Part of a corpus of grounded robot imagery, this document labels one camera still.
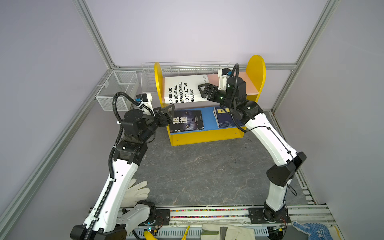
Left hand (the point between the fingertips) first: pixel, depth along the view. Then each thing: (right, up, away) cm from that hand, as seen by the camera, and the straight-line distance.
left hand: (168, 108), depth 64 cm
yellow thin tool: (+7, -57, +3) cm, 58 cm away
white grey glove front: (+20, -58, +6) cm, 61 cm away
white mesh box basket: (-39, +23, +39) cm, 59 cm away
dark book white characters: (+5, -4, +29) cm, 30 cm away
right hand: (+15, +10, +5) cm, 19 cm away
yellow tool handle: (-9, -55, 0) cm, 56 cm away
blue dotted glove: (+68, -58, +6) cm, 90 cm away
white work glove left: (-23, -46, +18) cm, 54 cm away
